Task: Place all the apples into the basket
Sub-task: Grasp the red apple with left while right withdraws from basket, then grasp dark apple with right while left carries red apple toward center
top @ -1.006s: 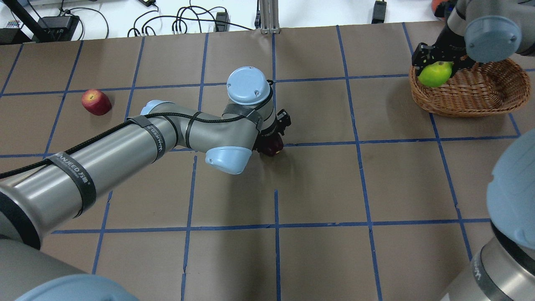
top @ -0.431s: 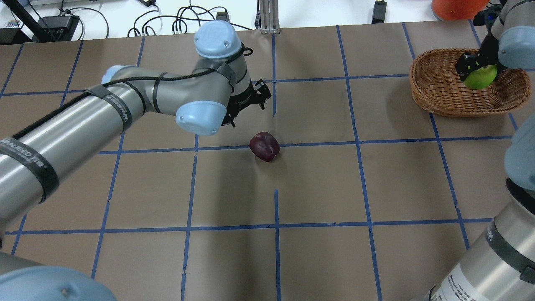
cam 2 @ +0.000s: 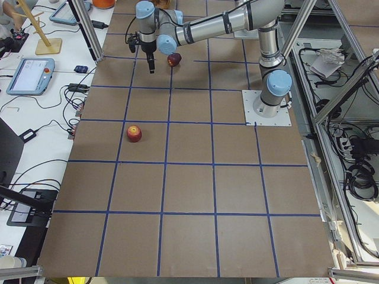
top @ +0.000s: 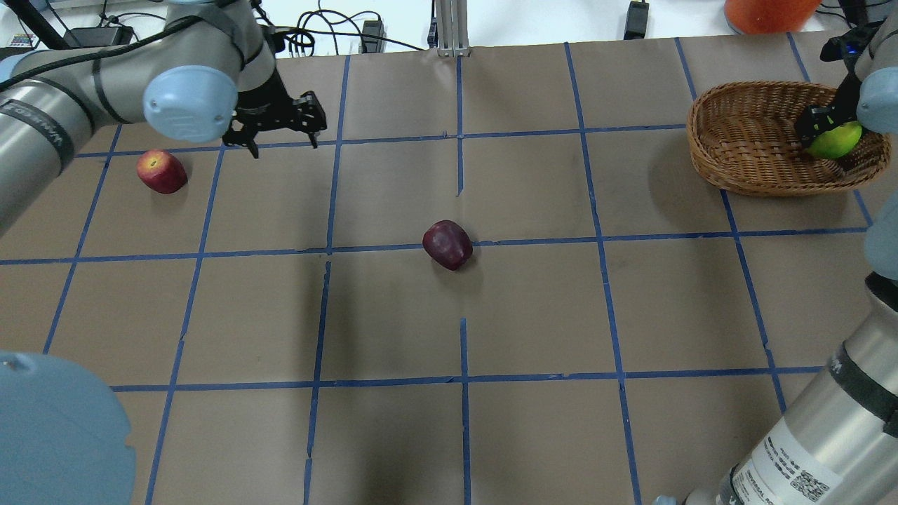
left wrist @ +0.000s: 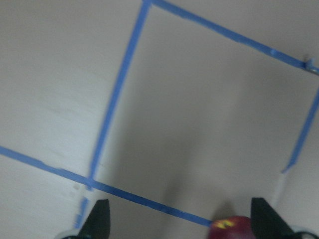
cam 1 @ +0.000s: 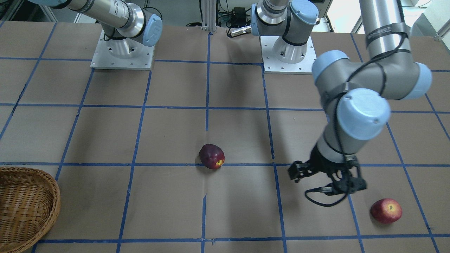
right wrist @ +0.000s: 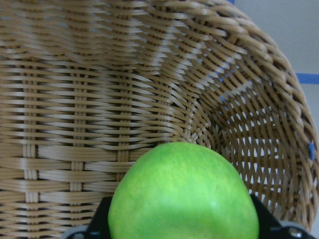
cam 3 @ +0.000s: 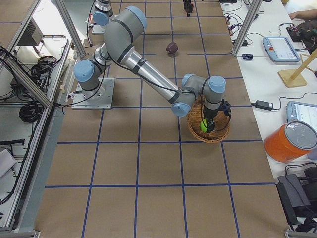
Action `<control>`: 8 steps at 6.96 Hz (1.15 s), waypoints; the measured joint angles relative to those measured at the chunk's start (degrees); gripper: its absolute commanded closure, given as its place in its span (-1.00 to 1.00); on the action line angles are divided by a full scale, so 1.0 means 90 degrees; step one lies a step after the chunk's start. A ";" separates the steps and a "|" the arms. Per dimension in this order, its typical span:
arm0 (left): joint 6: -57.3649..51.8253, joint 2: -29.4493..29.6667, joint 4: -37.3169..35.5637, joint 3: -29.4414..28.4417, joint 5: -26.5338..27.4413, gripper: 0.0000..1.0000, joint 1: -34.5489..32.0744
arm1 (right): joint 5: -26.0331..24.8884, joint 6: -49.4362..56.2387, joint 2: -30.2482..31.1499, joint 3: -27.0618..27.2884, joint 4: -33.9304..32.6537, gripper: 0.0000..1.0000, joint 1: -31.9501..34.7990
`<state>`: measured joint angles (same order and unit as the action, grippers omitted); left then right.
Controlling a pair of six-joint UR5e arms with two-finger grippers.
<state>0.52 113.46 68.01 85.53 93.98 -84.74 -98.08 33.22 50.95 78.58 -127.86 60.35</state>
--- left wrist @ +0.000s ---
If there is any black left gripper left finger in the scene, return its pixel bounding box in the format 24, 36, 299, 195
77, 199, 110, 239

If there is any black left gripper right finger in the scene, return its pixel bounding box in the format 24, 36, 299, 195
250, 198, 294, 239

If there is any dark red apple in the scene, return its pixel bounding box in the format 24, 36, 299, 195
207, 216, 256, 239

